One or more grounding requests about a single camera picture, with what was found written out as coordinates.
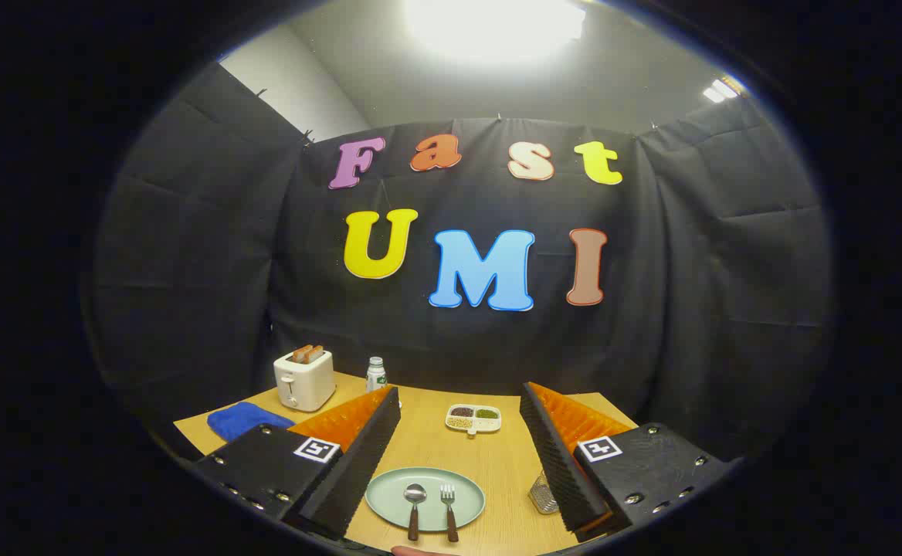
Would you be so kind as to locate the pale green plate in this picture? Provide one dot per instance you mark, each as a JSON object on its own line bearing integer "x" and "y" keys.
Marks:
{"x": 389, "y": 498}

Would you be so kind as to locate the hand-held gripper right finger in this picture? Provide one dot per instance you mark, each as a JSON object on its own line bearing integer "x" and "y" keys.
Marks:
{"x": 563, "y": 471}

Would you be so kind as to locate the white toaster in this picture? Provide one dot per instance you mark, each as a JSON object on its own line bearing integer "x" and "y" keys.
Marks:
{"x": 308, "y": 382}

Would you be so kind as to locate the toast slice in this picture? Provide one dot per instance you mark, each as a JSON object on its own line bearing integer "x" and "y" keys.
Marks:
{"x": 317, "y": 354}
{"x": 300, "y": 354}

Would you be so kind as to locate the white divided dish with grains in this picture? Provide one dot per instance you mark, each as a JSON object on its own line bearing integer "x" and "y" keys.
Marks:
{"x": 473, "y": 423}

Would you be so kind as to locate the blue folded towel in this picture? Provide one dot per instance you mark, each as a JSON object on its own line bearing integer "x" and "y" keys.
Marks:
{"x": 242, "y": 421}

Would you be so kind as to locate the clear plastic bottle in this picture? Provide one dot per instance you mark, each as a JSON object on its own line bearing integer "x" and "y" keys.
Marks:
{"x": 376, "y": 377}

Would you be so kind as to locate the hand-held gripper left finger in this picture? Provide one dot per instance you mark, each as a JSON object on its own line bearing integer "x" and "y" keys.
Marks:
{"x": 358, "y": 471}

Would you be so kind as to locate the small ceiling light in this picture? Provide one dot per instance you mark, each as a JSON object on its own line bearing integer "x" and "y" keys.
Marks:
{"x": 720, "y": 89}

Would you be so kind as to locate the large ceiling light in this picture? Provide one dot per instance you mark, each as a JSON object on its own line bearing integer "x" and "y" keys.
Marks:
{"x": 489, "y": 27}

